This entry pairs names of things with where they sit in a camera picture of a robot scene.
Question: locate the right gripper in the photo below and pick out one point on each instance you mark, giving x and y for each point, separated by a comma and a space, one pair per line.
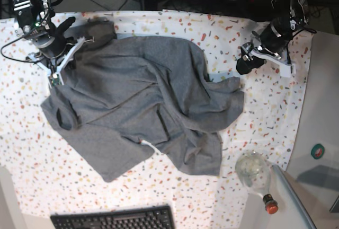
53, 47

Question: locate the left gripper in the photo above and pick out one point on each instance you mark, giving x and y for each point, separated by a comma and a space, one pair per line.
254, 55

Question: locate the grey t-shirt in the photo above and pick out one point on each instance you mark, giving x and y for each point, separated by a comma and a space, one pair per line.
127, 98

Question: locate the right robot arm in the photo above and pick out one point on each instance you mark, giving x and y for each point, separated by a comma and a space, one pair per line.
34, 19

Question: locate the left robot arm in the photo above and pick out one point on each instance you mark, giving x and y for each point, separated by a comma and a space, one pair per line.
273, 42

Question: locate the clear round glass bottle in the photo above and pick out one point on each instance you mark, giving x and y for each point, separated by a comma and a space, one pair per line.
254, 173

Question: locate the green tape roll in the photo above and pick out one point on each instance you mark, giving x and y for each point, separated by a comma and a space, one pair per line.
317, 151

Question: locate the terrazzo patterned table cloth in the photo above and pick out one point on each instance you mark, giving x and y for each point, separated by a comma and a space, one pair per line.
51, 178

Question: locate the grey metal bar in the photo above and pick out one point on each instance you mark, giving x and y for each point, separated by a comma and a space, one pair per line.
294, 214

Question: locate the black computer keyboard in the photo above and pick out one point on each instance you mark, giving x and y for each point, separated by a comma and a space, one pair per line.
152, 217

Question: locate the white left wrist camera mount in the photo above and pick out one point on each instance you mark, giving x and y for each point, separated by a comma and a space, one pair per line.
286, 66

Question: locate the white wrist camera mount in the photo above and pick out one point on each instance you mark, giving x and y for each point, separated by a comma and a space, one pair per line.
54, 67
286, 66

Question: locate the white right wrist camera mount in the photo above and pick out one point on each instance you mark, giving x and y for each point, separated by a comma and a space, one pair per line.
54, 67

